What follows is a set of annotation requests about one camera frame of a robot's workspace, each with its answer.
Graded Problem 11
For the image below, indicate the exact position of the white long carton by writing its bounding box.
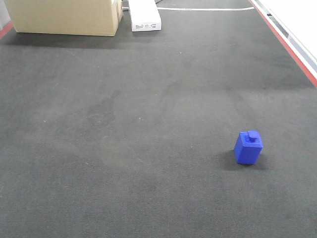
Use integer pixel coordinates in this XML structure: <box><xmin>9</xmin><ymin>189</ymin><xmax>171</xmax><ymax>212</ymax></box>
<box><xmin>128</xmin><ymin>0</ymin><xmax>161</xmax><ymax>32</ymax></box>

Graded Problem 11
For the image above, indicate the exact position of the large cardboard box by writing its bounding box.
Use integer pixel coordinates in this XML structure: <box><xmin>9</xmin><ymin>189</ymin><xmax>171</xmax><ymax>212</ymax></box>
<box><xmin>4</xmin><ymin>0</ymin><xmax>123</xmax><ymax>37</ymax></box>

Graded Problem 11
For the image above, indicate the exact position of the blue plastic box part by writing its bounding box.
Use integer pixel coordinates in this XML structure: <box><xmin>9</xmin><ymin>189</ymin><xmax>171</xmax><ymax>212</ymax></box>
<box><xmin>234</xmin><ymin>130</ymin><xmax>264</xmax><ymax>165</ymax></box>

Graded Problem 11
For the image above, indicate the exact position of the white cable strip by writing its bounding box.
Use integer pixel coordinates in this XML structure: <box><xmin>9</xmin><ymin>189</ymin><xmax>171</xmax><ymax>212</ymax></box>
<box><xmin>158</xmin><ymin>7</ymin><xmax>255</xmax><ymax>12</ymax></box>

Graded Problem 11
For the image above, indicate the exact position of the white red conveyor side rail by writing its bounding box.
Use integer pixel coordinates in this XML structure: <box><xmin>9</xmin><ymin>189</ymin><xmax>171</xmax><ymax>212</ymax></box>
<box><xmin>250</xmin><ymin>0</ymin><xmax>317</xmax><ymax>86</ymax></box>

